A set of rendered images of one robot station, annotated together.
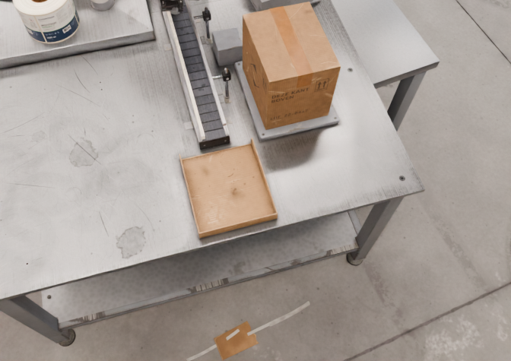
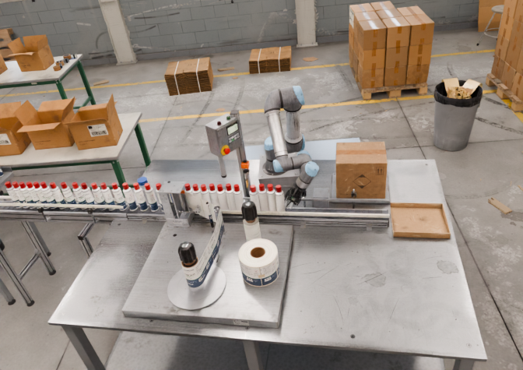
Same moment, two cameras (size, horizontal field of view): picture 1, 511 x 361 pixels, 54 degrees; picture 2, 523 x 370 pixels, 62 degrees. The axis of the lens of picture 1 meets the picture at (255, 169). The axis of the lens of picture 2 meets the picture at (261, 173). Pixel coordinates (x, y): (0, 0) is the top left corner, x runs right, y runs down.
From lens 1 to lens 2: 2.20 m
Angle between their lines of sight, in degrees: 44
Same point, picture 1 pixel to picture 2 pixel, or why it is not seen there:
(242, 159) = (401, 212)
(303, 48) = (368, 149)
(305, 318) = not seen: hidden behind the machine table
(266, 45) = (361, 160)
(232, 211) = (434, 223)
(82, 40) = (284, 259)
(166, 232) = (443, 251)
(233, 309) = not seen: hidden behind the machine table
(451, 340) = (473, 228)
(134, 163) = (389, 256)
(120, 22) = (277, 238)
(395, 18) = (324, 143)
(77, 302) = not seen: outside the picture
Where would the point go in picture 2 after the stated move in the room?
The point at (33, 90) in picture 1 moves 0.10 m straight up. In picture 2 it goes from (310, 297) to (308, 284)
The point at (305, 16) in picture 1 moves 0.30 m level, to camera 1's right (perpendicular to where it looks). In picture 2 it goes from (346, 145) to (361, 122)
